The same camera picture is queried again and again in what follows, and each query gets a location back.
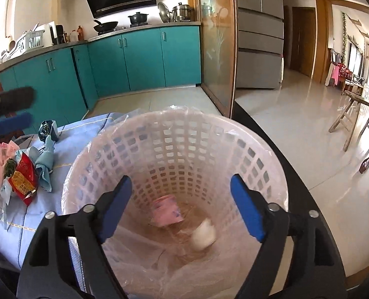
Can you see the pink cloth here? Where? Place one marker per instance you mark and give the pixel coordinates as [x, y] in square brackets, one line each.
[335, 73]

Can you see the wood framed glass sliding door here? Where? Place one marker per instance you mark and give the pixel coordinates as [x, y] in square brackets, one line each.
[218, 53]

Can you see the light blue face mask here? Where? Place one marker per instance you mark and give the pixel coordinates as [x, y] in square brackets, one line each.
[44, 165]

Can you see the steel pot lid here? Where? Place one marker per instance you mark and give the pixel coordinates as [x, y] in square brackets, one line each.
[164, 12]

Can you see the white crumpled paper ball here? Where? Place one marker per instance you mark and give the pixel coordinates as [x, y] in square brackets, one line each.
[203, 236]

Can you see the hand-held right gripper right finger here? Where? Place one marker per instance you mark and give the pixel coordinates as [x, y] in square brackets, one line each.
[246, 211]

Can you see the pink plastic waste basket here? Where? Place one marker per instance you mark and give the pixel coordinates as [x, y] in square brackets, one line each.
[172, 149]

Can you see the brown wooden door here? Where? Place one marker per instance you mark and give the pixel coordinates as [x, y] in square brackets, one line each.
[302, 43]

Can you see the red snack packet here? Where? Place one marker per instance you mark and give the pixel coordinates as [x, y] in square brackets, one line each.
[25, 176]

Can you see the white jug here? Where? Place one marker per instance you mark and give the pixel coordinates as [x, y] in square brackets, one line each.
[73, 36]

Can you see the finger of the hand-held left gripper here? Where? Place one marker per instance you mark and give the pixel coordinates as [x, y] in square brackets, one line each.
[14, 124]
[14, 97]

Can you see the blue striped tablecloth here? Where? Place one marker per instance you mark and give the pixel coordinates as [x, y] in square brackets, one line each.
[69, 143]

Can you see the silver refrigerator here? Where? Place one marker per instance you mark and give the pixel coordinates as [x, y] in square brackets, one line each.
[259, 37]

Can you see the black wok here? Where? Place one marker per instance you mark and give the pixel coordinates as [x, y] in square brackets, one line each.
[106, 25]

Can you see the white dish rack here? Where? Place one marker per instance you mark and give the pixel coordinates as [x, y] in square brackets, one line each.
[28, 42]

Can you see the black coffee machine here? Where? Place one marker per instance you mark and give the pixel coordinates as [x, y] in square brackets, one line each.
[60, 34]

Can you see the pink crumpled wrapper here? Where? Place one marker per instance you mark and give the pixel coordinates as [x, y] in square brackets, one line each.
[0, 158]

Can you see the teal kitchen base cabinets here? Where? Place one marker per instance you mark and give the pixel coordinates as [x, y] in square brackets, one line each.
[140, 59]

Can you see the brown bottle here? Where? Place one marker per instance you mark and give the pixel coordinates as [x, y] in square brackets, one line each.
[80, 33]

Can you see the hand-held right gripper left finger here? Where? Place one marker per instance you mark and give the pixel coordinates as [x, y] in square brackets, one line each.
[116, 207]

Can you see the steel stock pot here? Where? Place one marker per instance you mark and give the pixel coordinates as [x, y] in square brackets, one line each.
[182, 12]

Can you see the wooden dining table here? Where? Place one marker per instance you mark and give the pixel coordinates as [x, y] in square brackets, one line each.
[358, 98]

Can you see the dark green snack packet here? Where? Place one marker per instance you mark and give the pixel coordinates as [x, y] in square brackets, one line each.
[47, 130]

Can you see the black cooking pot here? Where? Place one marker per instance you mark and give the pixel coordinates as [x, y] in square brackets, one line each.
[138, 19]

